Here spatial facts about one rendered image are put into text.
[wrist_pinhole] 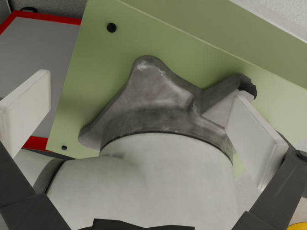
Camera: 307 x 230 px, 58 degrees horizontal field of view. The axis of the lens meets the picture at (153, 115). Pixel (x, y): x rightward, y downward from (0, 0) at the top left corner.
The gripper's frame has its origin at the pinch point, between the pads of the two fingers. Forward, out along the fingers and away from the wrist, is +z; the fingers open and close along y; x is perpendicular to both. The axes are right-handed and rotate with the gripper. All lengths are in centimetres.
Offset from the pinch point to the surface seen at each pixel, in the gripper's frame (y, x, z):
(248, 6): 12.1, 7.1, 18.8
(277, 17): 17.1, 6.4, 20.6
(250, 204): 109, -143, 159
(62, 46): -27, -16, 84
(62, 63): -25, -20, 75
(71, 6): -31, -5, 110
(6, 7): -55, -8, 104
